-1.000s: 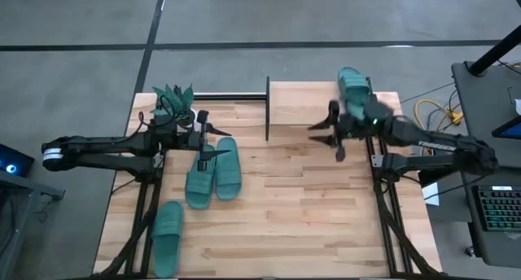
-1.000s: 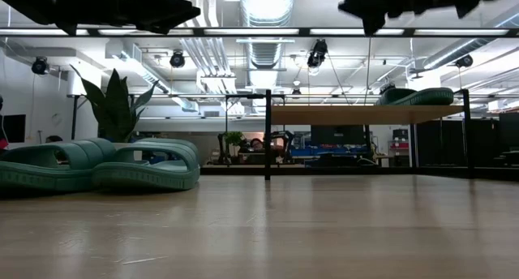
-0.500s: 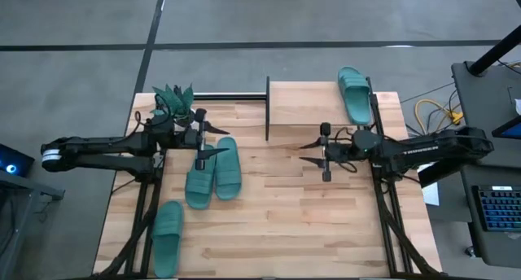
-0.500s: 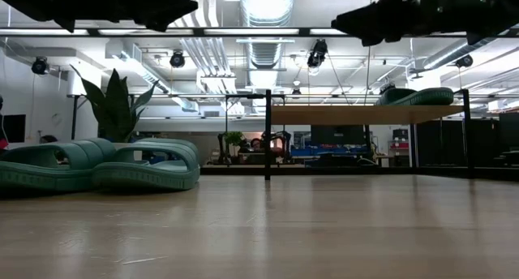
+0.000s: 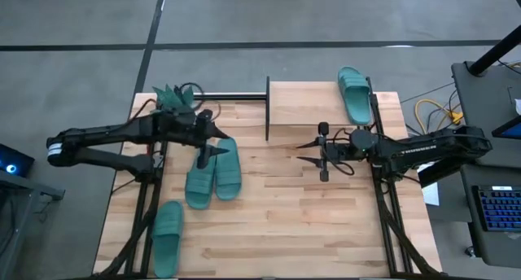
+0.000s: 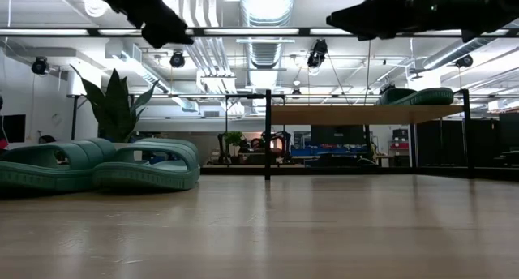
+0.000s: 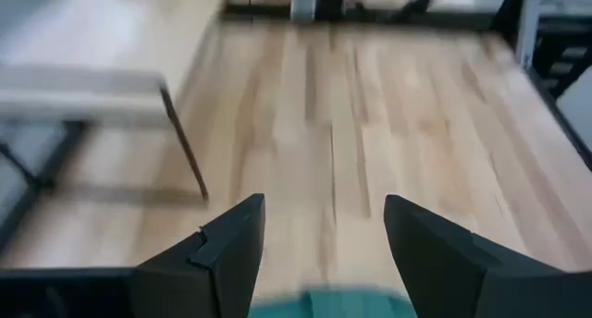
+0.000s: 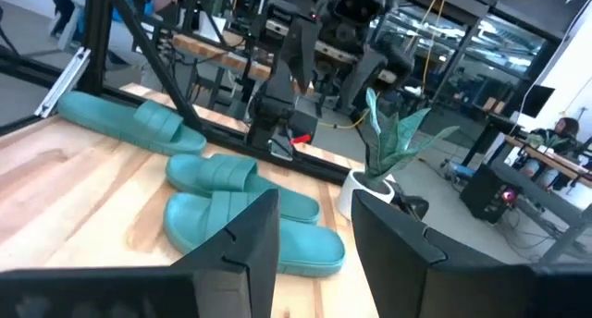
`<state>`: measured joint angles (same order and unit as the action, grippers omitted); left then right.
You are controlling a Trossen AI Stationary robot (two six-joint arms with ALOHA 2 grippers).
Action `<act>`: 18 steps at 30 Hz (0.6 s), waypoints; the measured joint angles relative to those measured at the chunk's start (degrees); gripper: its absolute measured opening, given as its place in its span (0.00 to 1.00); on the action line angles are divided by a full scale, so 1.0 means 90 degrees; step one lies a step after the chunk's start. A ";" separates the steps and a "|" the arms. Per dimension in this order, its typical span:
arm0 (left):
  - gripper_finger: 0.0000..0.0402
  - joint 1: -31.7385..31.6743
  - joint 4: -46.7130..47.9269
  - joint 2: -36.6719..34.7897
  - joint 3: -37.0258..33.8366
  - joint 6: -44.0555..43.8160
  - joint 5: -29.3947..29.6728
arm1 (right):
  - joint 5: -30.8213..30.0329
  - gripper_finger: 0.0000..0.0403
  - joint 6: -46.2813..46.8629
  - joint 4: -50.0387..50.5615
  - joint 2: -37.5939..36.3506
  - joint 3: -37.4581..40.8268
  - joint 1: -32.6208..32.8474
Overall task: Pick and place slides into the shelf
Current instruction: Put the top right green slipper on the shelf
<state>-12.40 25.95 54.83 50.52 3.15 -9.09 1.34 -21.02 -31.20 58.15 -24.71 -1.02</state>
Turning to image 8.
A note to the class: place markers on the black aluminium rig frame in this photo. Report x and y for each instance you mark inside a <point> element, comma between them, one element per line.
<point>94,40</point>

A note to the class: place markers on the black wall monitor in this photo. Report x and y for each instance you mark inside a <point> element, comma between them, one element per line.
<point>536,101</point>

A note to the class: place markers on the red tag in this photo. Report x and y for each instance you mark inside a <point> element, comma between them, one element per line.
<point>300,138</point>

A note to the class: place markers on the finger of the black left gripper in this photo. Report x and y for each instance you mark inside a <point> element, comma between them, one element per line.
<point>370,77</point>
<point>303,54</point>

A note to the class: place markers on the black computer tower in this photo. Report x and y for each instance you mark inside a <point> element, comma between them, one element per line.
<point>483,193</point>

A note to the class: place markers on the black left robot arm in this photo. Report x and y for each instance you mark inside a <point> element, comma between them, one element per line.
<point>277,105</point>

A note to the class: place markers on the long wooden background table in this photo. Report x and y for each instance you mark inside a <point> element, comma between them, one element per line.
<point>550,161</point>

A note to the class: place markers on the teal rubber slide sandal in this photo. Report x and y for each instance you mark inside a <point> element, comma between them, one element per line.
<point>139,124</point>
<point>222,174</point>
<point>305,248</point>

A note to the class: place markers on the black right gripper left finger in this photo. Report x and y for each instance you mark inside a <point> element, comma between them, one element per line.
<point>231,272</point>

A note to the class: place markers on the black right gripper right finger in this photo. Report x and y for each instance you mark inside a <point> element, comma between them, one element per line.
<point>407,272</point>

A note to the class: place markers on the snake plant in white pot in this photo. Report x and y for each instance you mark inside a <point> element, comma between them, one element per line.
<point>388,147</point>

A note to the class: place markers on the silver aluminium extrusion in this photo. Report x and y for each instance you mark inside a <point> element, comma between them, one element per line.
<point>62,84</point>

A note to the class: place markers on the white chair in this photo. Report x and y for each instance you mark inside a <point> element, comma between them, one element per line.
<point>74,17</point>

